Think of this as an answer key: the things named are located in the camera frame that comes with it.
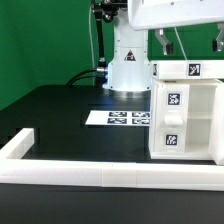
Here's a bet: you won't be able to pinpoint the white base tag plate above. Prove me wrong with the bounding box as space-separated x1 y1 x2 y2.
85 110 150 126

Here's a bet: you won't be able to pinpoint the black cables at base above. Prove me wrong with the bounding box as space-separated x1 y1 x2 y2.
65 68 107 87

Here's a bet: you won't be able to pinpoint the white cabinet door with tag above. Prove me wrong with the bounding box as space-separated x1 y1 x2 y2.
209 86 224 165

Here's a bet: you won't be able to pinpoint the white U-shaped obstacle wall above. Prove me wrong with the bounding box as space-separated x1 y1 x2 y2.
0 128 224 191

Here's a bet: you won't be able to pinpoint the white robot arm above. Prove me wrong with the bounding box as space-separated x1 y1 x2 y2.
100 0 224 93

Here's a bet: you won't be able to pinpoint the white cabinet body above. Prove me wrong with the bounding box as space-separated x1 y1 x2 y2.
149 79 224 160

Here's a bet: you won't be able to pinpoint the white cabinet top box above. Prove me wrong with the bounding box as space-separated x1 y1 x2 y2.
152 60 224 80

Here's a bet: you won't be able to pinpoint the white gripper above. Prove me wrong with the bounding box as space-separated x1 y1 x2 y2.
127 0 224 55

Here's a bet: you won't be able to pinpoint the white thin cable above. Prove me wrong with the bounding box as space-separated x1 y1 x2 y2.
173 27 188 62

